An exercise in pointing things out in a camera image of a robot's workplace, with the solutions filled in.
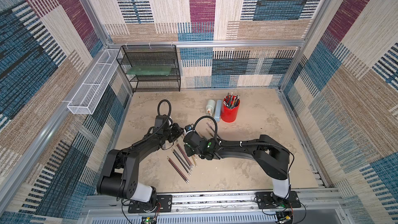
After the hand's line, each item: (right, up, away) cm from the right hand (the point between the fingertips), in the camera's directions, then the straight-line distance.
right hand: (190, 145), depth 88 cm
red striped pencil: (-6, -11, -5) cm, 14 cm away
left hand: (-3, +9, +3) cm, 10 cm away
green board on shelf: (-23, +43, +6) cm, 50 cm away
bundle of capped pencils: (+14, +7, +10) cm, 19 cm away
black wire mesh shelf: (-26, +55, +14) cm, 63 cm away
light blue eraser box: (+17, +19, +14) cm, 29 cm away
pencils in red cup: (+24, +25, +6) cm, 35 cm away
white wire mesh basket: (-61, +26, +3) cm, 66 cm away
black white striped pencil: (-5, -9, -3) cm, 10 cm away
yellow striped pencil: (+2, -8, -1) cm, 8 cm away
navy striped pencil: (-4, -8, -1) cm, 9 cm away
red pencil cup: (+23, +16, +10) cm, 30 cm away
